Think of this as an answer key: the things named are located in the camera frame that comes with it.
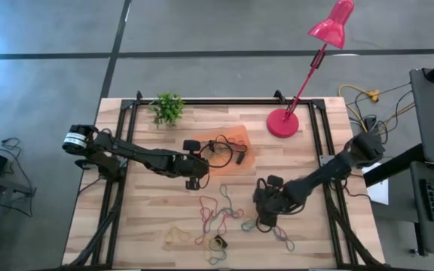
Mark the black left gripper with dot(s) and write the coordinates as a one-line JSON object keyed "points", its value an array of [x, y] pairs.
{"points": [[194, 167]]}

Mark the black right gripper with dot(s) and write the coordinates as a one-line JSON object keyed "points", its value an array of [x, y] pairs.
{"points": [[269, 201]]}

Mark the teal rubber band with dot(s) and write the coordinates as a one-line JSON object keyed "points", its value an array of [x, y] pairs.
{"points": [[227, 201], [244, 226]]}

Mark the long red rubber band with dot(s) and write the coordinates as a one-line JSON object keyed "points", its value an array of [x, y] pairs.
{"points": [[202, 211]]}

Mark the black wide rubber band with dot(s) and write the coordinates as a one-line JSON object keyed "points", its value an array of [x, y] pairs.
{"points": [[240, 158], [221, 241]]}

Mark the tan rubber band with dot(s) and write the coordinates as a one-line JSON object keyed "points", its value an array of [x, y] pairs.
{"points": [[204, 250], [172, 230]]}

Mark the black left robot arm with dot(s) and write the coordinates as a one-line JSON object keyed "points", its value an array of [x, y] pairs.
{"points": [[141, 154]]}

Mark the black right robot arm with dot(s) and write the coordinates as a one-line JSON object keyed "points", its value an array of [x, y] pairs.
{"points": [[322, 173]]}

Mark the flat orange bin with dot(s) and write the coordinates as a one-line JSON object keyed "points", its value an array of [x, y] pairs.
{"points": [[236, 131]]}

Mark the green potted plant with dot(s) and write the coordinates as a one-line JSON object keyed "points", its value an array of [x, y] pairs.
{"points": [[168, 109]]}

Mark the pink desk lamp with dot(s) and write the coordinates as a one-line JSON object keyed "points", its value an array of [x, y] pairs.
{"points": [[283, 121]]}

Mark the white paper sheet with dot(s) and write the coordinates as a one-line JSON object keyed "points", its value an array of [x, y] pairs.
{"points": [[381, 192]]}

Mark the black power adapter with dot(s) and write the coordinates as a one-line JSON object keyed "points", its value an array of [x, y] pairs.
{"points": [[371, 123]]}

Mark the black beam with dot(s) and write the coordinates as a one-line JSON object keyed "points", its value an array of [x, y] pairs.
{"points": [[394, 165]]}

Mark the grey metal bracket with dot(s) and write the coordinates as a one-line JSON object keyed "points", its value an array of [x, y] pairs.
{"points": [[325, 160]]}

